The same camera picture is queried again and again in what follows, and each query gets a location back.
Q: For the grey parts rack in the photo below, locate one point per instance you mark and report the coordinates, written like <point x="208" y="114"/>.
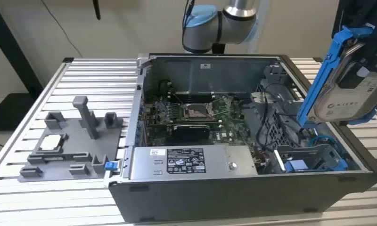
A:
<point x="79" y="141"/>

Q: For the grey metal drive cage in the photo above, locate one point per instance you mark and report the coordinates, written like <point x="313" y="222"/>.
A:
<point x="283" y="99"/>

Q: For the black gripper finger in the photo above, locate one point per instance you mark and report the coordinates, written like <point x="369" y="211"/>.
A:
<point x="353" y="76"/>

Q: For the silver CPU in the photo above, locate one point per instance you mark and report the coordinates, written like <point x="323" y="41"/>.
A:
<point x="52" y="142"/>

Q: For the black stand base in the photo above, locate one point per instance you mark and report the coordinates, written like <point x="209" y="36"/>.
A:
<point x="9" y="113"/>

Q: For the CPU socket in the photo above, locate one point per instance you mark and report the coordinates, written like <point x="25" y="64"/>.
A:
<point x="196" y="113"/>

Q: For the black graphics card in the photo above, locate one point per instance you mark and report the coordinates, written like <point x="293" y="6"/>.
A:
<point x="189" y="134"/>

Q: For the hard disk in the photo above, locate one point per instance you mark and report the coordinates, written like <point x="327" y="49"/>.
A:
<point x="339" y="106"/>
<point x="296" y="166"/>

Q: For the silver power supply unit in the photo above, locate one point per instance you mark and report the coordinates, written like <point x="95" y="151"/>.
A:
<point x="220" y="160"/>

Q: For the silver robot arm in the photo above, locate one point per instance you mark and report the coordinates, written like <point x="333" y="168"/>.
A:
<point x="204" y="35"/>

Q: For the white case sticker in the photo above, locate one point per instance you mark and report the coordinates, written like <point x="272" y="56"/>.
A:
<point x="204" y="66"/>

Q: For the black slanted stand post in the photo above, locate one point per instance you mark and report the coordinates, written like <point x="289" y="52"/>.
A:
<point x="12" y="54"/>

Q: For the black open PC case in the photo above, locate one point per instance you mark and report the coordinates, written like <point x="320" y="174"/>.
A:
<point x="207" y="200"/>

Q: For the green motherboard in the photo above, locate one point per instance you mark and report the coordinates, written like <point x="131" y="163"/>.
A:
<point x="236" y="131"/>

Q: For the blue case latch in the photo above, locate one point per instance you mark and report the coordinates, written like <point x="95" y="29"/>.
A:
<point x="111" y="166"/>

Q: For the black hanging antenna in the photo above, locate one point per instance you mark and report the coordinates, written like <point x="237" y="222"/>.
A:
<point x="96" y="9"/>

